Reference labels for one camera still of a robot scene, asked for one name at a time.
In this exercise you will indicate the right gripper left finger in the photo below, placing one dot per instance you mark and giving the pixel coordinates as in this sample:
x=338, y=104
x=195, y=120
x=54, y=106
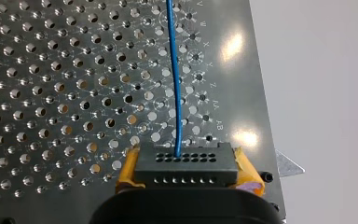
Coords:
x=126, y=174

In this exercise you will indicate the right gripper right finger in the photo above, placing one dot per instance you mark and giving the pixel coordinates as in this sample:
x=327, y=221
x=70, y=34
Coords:
x=247, y=177

